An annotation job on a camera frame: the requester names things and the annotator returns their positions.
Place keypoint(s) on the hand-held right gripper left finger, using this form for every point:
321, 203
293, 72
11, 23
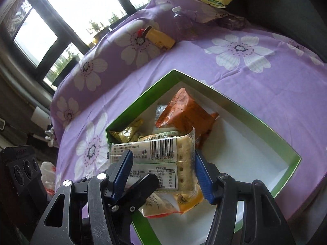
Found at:
122, 173

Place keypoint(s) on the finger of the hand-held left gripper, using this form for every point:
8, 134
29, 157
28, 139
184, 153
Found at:
139, 191

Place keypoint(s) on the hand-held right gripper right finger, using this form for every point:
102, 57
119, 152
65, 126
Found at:
204, 181

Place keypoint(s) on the red and white snack packet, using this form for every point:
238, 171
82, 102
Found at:
158, 204

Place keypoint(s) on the orange yellow snack packet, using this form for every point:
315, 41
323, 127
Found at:
189, 201

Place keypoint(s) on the white labelled cracker packet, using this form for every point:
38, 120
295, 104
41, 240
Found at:
158, 158

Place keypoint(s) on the gold yellow snack packet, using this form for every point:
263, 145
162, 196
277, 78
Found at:
127, 132

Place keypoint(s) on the green cardboard box white inside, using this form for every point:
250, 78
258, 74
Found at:
242, 153

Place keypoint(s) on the pale yellow snack packet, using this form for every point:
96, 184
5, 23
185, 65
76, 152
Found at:
166, 134

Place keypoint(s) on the white barcode snack packet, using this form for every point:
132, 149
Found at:
161, 111

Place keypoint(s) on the white plastic bag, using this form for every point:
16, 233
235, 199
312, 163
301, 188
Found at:
48, 176

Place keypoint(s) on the white and black socks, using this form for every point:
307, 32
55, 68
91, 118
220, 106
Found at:
50, 135

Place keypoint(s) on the white cylindrical object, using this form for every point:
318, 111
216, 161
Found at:
39, 114

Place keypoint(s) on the purple floral bed sheet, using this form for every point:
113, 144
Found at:
255, 86

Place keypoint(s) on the yellow bottle with red cap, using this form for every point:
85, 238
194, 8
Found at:
159, 37

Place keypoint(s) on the black framed window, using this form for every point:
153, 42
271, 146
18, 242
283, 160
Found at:
66, 30

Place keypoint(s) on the clear plastic water bottle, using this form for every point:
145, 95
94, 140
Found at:
182, 21

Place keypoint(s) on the dark patterned pouch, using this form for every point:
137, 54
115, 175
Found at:
233, 21

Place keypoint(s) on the dark upholstered seat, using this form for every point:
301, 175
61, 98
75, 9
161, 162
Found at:
286, 10

